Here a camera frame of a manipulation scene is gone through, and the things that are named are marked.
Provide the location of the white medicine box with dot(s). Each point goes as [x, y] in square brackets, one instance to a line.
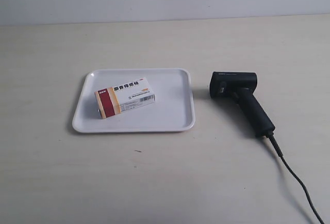
[124, 97]

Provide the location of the white rectangular plastic tray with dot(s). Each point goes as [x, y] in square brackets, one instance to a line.
[173, 110]

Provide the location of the black handheld barcode scanner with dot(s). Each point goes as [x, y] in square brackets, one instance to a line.
[240, 87]

